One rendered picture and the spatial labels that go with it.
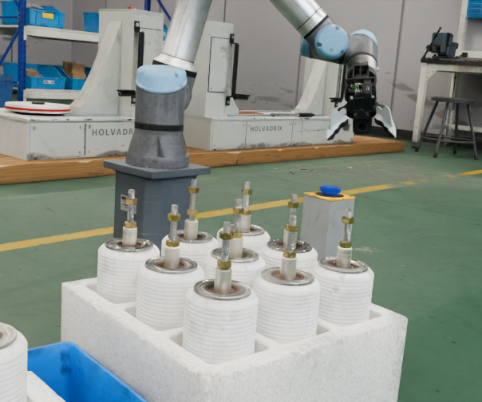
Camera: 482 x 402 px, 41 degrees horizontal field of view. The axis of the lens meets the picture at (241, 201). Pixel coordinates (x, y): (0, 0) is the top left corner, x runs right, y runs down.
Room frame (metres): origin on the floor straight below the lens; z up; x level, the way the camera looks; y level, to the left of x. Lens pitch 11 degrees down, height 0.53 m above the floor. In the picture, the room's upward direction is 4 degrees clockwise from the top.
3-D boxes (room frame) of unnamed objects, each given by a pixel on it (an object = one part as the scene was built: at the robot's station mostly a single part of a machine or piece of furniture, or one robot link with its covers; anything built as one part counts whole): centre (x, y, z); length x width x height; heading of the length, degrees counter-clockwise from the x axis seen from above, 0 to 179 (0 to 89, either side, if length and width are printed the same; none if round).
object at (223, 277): (0.80, 0.02, 0.26); 0.02 x 0.02 x 0.03
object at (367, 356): (0.97, 0.00, 0.09); 0.39 x 0.39 x 0.18; 41
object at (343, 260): (0.96, -0.16, 0.26); 0.02 x 0.02 x 0.03
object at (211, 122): (4.42, -0.09, 0.45); 1.51 x 0.57 x 0.74; 139
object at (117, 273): (0.98, 0.17, 0.16); 0.10 x 0.10 x 0.18
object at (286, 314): (0.88, -0.07, 0.16); 0.10 x 0.10 x 0.18
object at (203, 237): (1.06, 0.08, 0.25); 0.08 x 0.08 x 0.01
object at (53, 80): (6.00, 1.97, 0.36); 0.50 x 0.38 x 0.21; 50
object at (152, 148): (1.55, 0.21, 0.35); 0.15 x 0.15 x 0.10
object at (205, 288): (0.80, 0.02, 0.25); 0.08 x 0.08 x 0.01
